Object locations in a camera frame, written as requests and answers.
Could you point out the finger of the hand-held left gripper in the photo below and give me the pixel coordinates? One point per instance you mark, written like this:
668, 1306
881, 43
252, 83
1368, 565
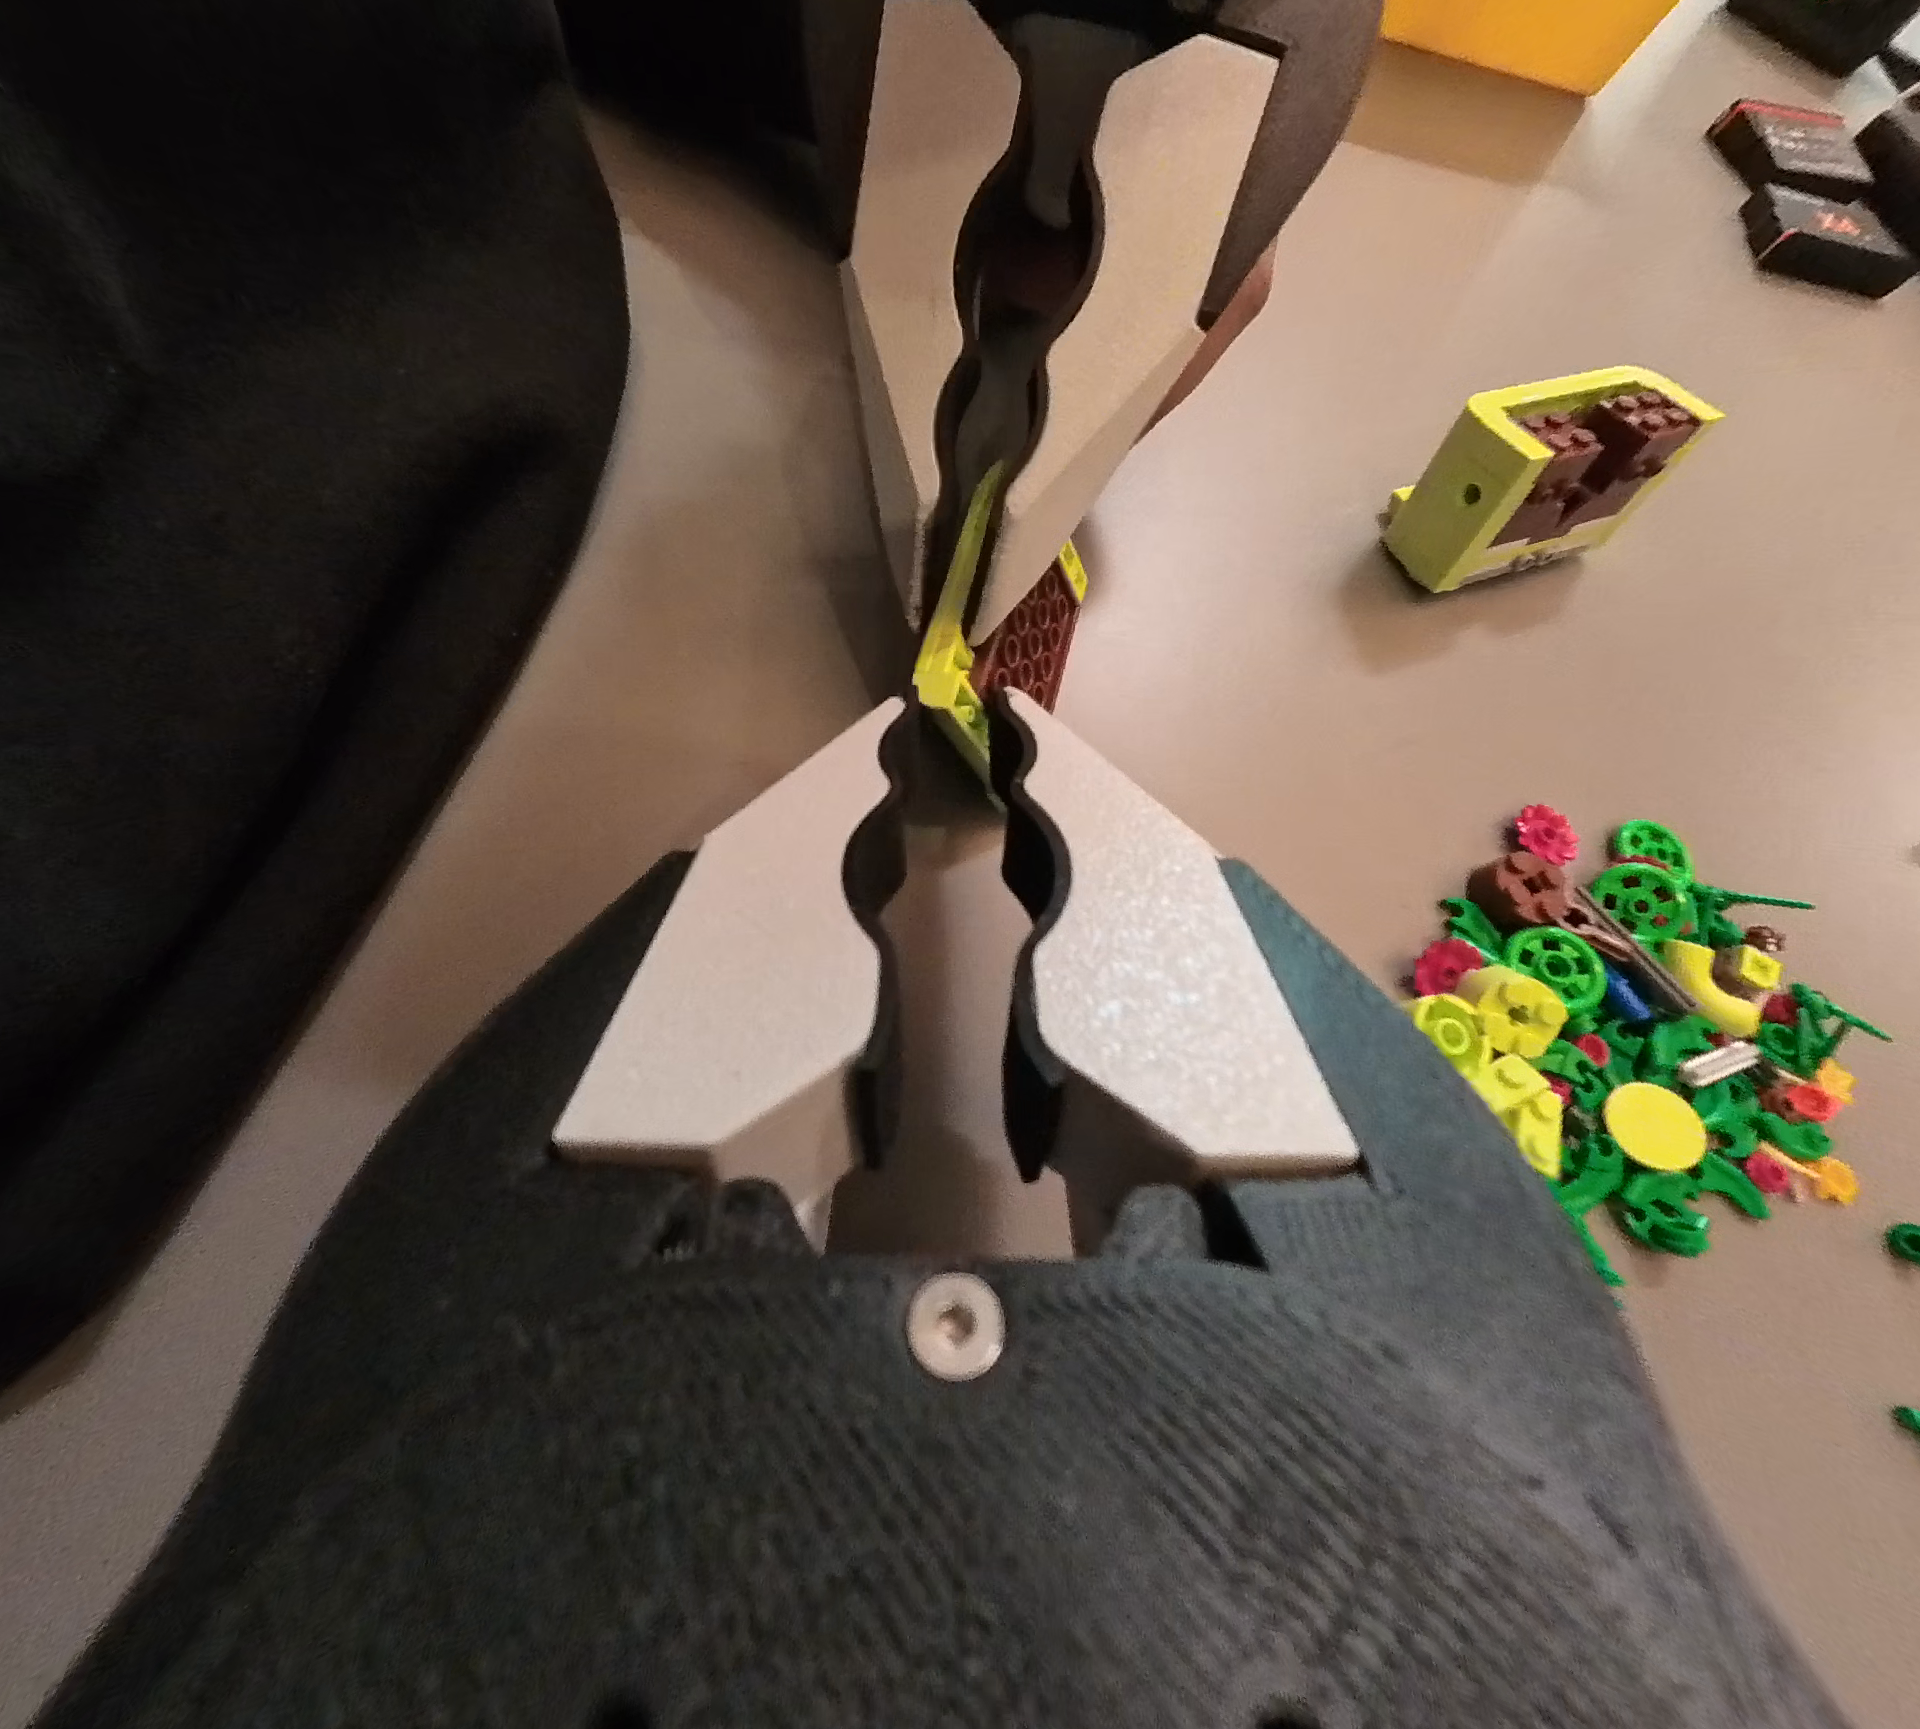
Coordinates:
1155, 246
915, 230

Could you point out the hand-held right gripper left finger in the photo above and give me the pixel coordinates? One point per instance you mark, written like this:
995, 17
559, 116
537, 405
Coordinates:
720, 1010

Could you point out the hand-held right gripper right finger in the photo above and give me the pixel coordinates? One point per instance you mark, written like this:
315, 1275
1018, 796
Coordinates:
1184, 1010

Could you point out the lime and brown toy panel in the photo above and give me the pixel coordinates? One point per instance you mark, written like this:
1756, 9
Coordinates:
1020, 649

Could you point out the lime toy brick pot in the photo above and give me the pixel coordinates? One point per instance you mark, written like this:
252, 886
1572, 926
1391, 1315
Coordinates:
1545, 485

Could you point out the person's left hand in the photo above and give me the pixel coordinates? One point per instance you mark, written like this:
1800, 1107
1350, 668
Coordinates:
1034, 267

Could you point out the pile of small toy pieces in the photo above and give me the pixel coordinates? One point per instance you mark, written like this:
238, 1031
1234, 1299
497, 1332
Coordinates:
1650, 1056

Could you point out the small black battery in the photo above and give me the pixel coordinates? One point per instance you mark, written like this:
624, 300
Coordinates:
1831, 237
1793, 147

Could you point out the person's black jacket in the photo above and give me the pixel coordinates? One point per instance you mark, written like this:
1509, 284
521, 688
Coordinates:
270, 485

